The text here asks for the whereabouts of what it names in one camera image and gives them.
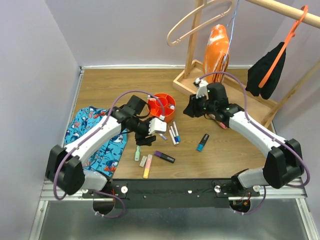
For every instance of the white brown marker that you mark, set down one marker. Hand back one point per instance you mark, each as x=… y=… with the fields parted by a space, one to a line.
x=172 y=137

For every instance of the black garment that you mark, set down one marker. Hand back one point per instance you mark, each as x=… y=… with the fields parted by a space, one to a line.
x=259 y=70

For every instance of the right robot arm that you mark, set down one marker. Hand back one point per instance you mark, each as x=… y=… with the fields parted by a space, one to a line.
x=283 y=157

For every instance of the black purple highlighter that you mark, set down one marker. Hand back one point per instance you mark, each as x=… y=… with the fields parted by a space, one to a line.
x=164 y=156

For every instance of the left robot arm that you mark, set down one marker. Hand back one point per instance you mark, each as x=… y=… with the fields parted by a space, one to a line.
x=68 y=166

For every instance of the orange folded cloth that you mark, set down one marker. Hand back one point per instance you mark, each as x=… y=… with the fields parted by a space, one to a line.
x=216 y=56

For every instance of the orange plastic hanger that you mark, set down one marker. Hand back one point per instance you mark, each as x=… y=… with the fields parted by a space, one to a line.
x=290 y=35

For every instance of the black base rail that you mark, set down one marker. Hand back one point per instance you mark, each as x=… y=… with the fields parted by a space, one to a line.
x=177 y=193

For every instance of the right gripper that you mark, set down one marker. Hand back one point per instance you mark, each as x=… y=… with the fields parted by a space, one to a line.
x=191 y=109

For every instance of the white dark blue marker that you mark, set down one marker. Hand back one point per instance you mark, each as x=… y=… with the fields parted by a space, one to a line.
x=173 y=132

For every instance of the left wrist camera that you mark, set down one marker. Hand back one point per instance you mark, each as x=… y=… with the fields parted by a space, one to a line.
x=157 y=126

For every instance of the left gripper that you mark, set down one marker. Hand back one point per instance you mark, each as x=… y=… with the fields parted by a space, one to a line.
x=140 y=139

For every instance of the white purple marker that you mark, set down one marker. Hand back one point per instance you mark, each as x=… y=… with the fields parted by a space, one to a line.
x=162 y=136

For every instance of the black blue highlighter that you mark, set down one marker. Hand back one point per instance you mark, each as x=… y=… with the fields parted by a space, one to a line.
x=203 y=142

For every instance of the pink crayon tube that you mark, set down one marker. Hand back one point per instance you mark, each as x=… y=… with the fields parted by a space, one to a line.
x=220 y=120

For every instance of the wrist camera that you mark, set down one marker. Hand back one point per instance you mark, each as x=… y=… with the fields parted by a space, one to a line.
x=157 y=126
x=201 y=86

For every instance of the pink yellow highlighter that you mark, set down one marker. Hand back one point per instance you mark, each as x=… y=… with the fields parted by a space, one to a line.
x=147 y=166

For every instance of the grey eraser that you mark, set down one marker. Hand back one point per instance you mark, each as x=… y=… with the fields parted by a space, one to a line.
x=143 y=161

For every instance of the blue wire hanger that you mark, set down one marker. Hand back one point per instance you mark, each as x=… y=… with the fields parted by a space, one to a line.
x=232 y=23

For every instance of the orange round desk organizer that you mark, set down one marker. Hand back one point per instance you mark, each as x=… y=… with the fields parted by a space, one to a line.
x=156 y=109

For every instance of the blue shark print shorts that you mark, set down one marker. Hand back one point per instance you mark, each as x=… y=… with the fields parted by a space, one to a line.
x=106 y=151

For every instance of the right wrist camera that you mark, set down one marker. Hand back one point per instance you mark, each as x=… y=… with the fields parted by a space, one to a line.
x=201 y=86

